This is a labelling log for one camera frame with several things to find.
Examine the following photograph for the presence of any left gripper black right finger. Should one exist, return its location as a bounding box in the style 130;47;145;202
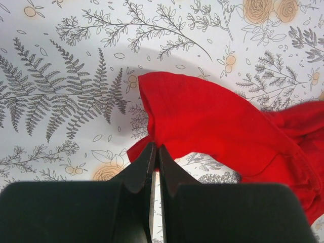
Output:
158;147;316;242

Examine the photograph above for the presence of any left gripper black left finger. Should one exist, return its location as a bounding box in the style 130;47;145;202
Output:
1;143;155;242

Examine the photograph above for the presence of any red t shirt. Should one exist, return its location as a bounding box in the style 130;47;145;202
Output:
127;72;323;223

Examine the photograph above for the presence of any floral patterned table mat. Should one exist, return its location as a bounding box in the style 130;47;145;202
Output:
0;0;324;243

